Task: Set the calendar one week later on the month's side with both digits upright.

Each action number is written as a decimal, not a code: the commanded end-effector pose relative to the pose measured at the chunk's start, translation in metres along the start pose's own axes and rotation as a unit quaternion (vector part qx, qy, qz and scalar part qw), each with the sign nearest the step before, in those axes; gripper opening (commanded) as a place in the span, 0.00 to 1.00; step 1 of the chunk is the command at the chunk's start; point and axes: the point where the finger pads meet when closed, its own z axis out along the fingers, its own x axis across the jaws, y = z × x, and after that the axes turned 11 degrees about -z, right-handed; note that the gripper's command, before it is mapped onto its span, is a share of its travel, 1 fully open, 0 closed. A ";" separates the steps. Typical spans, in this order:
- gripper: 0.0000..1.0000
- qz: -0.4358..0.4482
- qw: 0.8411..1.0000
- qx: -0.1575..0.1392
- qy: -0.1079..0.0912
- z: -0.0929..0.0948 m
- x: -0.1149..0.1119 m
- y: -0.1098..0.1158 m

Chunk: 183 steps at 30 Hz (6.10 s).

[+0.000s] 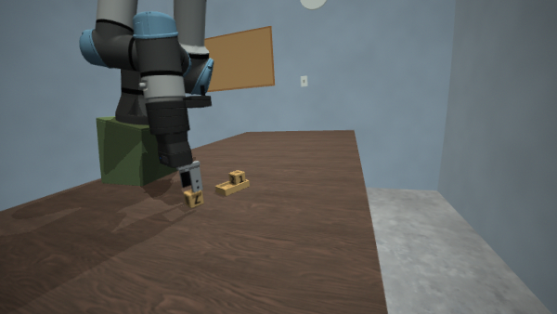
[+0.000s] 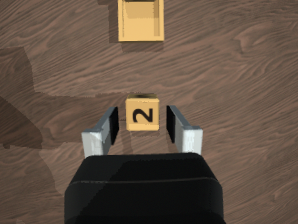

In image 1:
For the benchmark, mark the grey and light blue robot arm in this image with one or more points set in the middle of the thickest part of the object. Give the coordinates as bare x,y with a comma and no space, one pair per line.
156,49

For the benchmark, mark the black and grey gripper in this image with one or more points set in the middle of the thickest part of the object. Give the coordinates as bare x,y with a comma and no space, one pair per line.
168,117

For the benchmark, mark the tan wooden cube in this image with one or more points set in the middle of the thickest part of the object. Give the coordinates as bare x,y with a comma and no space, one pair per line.
236,177
193,199

